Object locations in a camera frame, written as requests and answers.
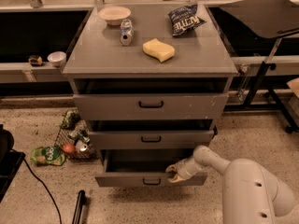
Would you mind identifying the grey drawer cabinet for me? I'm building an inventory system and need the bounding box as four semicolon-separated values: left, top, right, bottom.
62;2;239;175

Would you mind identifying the grey top drawer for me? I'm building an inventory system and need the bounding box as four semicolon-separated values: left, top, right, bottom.
74;78;228;120

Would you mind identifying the grey drawer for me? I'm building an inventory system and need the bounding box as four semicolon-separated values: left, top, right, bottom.
96;148;207;187
89;119;214;149
74;78;228;120

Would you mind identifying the crushed silver can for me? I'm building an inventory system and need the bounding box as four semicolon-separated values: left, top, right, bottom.
120;19;134;46

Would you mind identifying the green snack pouch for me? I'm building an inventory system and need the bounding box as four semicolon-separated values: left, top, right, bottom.
30;146;65;166

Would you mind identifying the green bottle in basket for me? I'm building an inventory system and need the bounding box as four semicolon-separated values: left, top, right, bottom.
68;130;90;144

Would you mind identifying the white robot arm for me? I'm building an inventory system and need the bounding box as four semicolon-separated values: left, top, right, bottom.
166;146;295;224

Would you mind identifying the yellow sponge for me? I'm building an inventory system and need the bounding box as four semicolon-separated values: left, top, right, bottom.
142;38;175;63

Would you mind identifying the wire basket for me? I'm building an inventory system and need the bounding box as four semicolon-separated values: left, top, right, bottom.
55;120;97;161

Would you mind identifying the grey middle drawer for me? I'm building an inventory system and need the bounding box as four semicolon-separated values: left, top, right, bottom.
89;119;214;149

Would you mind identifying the tape measure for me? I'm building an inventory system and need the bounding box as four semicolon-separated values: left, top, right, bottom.
28;55;43;66

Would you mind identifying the silver can in basket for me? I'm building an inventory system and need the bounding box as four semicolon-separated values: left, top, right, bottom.
76;140;89;154

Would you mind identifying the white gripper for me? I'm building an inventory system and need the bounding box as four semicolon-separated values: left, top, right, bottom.
165;157;206;183

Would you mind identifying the black cable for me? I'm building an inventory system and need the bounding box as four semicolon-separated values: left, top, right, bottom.
23;158;64;224

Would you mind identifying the black equipment at left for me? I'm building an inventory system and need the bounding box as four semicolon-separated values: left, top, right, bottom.
0;125;25;202

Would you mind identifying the beige bowl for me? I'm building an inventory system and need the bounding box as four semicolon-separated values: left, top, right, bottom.
98;7;131;26

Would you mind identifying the black pole on floor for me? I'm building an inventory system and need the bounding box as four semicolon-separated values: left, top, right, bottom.
72;189;86;224

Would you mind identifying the blue chips bag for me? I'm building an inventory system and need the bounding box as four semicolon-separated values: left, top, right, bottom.
168;5;206;36

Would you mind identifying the red apple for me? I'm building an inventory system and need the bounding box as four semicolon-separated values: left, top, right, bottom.
63;144;76;154

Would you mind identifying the black stand table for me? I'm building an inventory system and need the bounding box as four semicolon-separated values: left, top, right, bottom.
207;0;299;133

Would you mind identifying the grey bottom drawer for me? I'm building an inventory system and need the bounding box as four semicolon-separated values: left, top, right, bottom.
96;148;207;187

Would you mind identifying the small white cup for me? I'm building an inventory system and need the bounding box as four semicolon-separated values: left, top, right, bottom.
48;51;66;67

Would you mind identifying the green bag on floor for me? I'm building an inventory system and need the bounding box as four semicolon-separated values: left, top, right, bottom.
61;110;80;129

